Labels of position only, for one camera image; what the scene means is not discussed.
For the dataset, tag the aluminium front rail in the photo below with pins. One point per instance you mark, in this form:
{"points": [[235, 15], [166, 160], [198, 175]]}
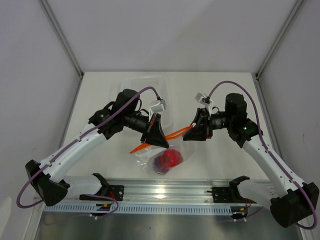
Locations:
{"points": [[170, 192]]}

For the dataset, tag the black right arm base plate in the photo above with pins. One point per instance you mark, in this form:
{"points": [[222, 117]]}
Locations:
{"points": [[228, 195]]}

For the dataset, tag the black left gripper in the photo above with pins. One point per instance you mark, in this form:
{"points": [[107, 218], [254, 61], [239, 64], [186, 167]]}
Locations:
{"points": [[154, 135]]}

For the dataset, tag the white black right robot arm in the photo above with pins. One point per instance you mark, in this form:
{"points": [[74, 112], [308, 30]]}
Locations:
{"points": [[292, 199]]}

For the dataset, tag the left aluminium frame post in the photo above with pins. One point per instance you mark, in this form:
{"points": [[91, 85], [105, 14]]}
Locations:
{"points": [[57, 29]]}

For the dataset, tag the clear zip bag red zipper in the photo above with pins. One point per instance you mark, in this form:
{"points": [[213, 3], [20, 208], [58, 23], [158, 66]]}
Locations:
{"points": [[146, 153]]}

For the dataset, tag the white perforated plastic basket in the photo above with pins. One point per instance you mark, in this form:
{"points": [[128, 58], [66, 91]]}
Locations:
{"points": [[161, 84]]}

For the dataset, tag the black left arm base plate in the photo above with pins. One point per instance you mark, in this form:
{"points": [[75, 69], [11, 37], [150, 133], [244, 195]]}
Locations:
{"points": [[116, 192]]}

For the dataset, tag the purple red onion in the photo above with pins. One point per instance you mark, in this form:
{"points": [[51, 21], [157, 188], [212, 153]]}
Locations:
{"points": [[158, 167]]}

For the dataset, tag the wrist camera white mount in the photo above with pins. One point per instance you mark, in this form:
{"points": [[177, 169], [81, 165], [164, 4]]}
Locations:
{"points": [[156, 106], [206, 101]]}

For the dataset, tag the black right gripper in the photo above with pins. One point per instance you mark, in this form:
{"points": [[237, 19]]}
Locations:
{"points": [[202, 130]]}

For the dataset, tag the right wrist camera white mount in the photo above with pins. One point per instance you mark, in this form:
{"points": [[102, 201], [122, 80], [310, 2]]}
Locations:
{"points": [[206, 101]]}

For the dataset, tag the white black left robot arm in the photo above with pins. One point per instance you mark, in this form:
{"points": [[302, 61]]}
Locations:
{"points": [[49, 176]]}

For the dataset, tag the white slotted cable duct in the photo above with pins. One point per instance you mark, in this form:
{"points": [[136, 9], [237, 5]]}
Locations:
{"points": [[131, 208]]}

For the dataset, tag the right aluminium frame post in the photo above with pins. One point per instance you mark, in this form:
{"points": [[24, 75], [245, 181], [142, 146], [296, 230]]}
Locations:
{"points": [[281, 35]]}

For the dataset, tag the aluminium frame post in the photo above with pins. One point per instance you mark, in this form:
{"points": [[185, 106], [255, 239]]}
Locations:
{"points": [[281, 35], [57, 29]]}

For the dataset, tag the red bell pepper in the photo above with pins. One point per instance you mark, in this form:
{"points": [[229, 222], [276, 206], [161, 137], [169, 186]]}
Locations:
{"points": [[171, 158]]}

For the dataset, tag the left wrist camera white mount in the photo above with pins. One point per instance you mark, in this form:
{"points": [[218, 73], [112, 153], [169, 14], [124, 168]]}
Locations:
{"points": [[156, 106]]}

